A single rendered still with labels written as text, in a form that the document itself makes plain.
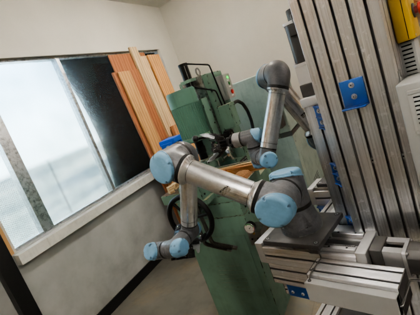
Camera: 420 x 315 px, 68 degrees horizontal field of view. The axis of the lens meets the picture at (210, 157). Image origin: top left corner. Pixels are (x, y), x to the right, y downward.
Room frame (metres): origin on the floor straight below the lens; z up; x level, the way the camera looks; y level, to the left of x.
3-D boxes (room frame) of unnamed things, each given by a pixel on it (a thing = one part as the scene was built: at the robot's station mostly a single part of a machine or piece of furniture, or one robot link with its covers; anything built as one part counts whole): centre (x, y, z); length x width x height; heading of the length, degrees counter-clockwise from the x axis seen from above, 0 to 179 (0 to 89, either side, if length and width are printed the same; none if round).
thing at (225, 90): (2.08, -0.26, 1.40); 0.10 x 0.06 x 0.16; 148
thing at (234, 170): (1.84, -0.05, 0.92); 0.54 x 0.02 x 0.04; 58
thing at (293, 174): (1.07, -0.23, 0.98); 0.13 x 0.12 x 0.14; 147
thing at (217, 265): (1.99, -0.03, 0.35); 0.58 x 0.45 x 0.71; 148
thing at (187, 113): (1.89, 0.03, 1.32); 0.18 x 0.18 x 0.31
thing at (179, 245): (1.26, 0.26, 0.84); 0.11 x 0.11 x 0.08; 57
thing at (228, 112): (1.99, -0.21, 1.22); 0.09 x 0.08 x 0.15; 148
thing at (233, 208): (1.99, -0.03, 0.76); 0.57 x 0.45 x 0.09; 148
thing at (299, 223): (1.07, -0.23, 0.87); 0.15 x 0.15 x 0.10
